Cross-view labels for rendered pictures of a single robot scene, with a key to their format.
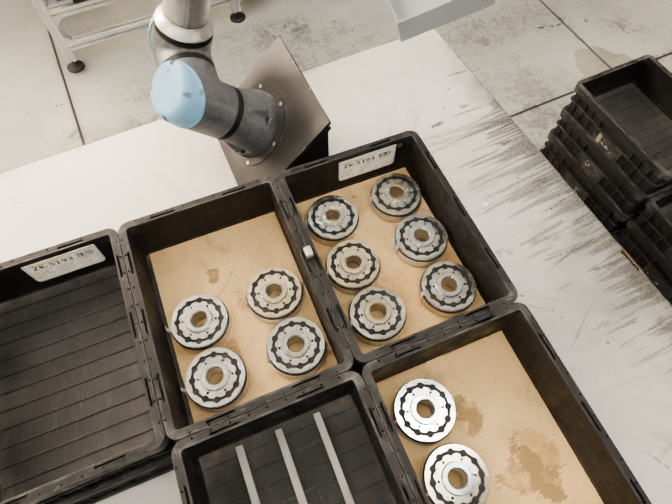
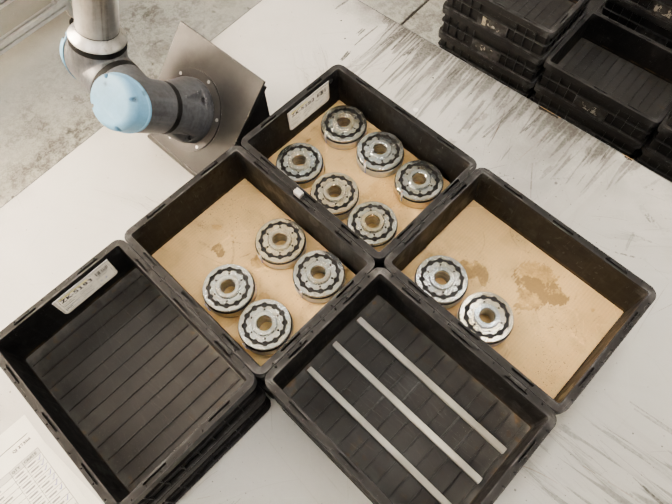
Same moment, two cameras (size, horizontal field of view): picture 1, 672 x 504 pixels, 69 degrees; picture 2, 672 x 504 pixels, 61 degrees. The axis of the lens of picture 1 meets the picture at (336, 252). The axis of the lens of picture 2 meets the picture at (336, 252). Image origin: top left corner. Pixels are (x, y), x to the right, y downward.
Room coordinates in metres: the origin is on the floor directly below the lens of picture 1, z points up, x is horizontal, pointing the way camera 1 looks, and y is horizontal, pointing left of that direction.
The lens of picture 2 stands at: (-0.19, 0.18, 1.89)
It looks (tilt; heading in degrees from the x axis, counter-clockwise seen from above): 64 degrees down; 341
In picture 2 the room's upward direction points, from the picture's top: 4 degrees counter-clockwise
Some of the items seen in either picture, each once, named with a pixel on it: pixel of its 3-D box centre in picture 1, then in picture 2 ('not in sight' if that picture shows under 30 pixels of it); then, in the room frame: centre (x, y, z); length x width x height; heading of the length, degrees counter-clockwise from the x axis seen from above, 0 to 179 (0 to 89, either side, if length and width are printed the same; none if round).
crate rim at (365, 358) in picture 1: (389, 235); (356, 156); (0.44, -0.10, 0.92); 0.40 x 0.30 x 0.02; 23
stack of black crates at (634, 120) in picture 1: (619, 158); (506, 33); (1.05, -0.96, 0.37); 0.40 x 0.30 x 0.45; 26
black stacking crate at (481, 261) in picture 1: (386, 248); (356, 170); (0.44, -0.10, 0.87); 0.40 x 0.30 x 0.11; 23
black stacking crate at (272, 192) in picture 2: (234, 304); (252, 262); (0.32, 0.18, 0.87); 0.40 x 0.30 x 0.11; 23
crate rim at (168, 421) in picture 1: (229, 293); (248, 251); (0.32, 0.18, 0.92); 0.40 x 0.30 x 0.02; 23
